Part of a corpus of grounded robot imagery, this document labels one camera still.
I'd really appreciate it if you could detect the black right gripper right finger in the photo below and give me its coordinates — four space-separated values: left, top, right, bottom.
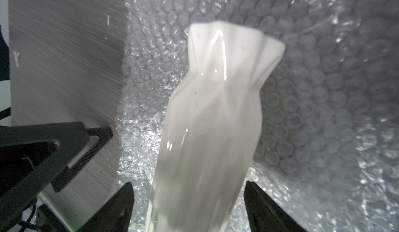
244 181 306 232

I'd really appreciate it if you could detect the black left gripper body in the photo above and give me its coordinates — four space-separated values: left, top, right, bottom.
1 122 89 229

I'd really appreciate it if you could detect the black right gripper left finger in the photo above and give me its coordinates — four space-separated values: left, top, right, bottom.
78 182 135 232

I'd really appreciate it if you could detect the white ceramic vase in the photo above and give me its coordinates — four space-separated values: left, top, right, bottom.
145 21 286 232

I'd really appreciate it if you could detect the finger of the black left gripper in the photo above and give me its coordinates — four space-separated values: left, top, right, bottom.
51 127 113 193

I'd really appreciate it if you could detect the clear bubble wrap sheet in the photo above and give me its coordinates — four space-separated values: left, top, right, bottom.
115 0 399 232

